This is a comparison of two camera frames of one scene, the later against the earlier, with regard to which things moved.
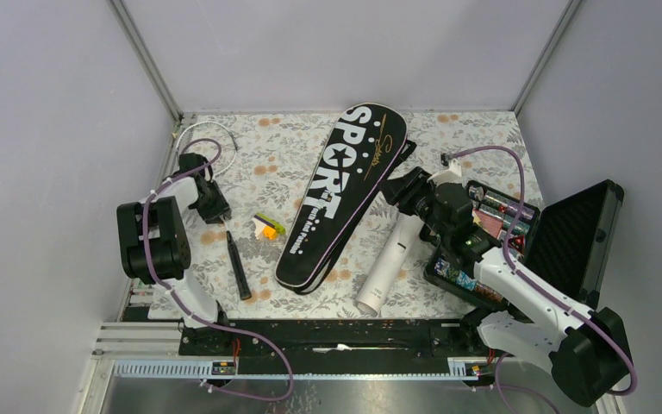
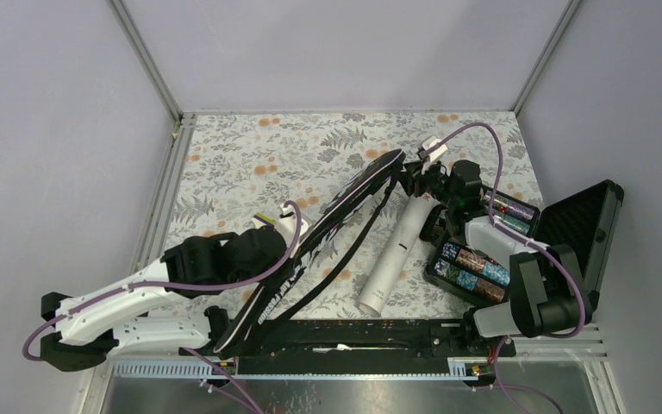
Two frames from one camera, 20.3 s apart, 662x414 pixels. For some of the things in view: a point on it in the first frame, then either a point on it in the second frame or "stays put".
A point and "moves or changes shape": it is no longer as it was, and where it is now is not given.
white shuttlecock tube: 390,265 stays put
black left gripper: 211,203 → 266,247
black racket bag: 368,144 moves or changes shape
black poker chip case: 565,244 stays put
